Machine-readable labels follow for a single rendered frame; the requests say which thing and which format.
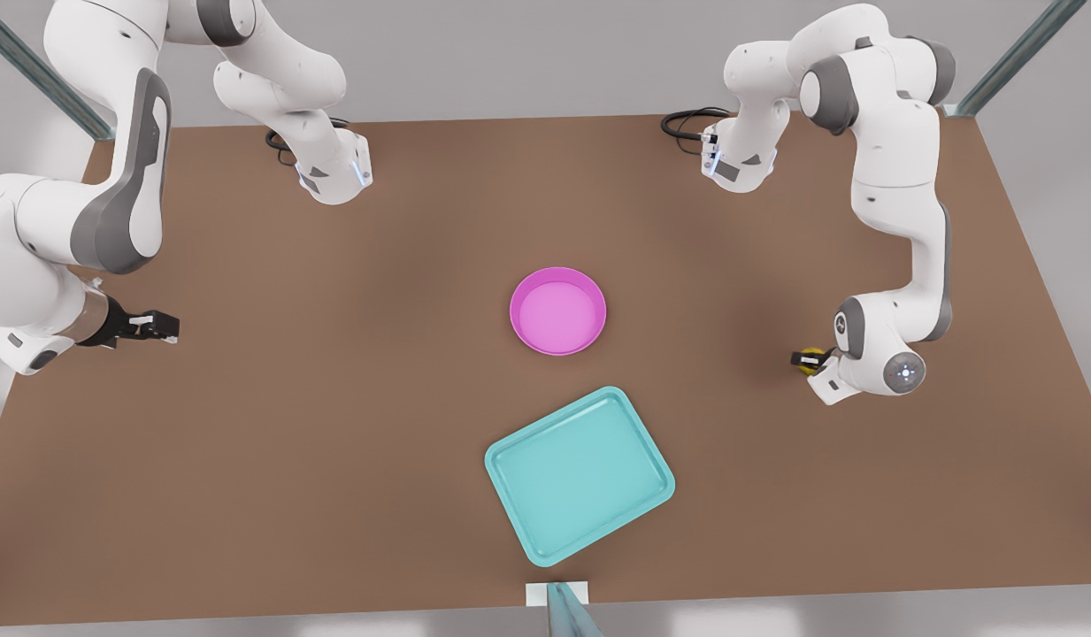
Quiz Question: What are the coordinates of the pink round plate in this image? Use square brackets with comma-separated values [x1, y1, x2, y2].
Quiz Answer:
[510, 267, 608, 357]

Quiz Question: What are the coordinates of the teal rectangular tray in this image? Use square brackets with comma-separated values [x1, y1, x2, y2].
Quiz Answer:
[484, 386, 677, 568]

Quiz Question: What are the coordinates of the black cable loop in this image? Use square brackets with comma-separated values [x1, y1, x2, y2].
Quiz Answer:
[661, 107, 733, 157]
[265, 119, 351, 166]

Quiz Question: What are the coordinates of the silver frame post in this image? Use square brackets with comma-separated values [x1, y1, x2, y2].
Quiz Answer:
[545, 582, 604, 637]
[949, 0, 1087, 116]
[0, 7, 117, 142]

